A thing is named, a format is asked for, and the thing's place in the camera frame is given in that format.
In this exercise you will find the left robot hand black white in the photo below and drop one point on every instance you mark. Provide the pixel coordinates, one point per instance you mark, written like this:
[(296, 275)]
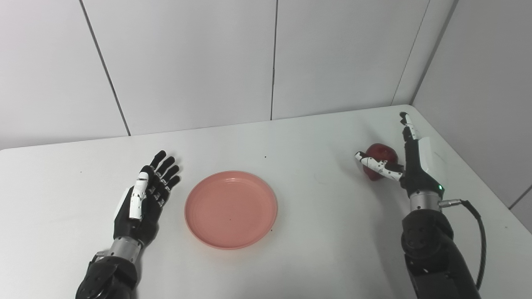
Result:
[(143, 207)]

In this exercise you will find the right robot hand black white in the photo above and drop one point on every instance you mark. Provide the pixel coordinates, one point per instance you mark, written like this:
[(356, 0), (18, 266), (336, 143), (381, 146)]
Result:
[(415, 166)]

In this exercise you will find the red apple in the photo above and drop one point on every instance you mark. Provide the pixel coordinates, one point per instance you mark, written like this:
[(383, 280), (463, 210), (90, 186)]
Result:
[(382, 158)]

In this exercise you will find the pink round plate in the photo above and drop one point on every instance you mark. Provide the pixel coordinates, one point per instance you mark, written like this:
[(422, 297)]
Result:
[(231, 209)]

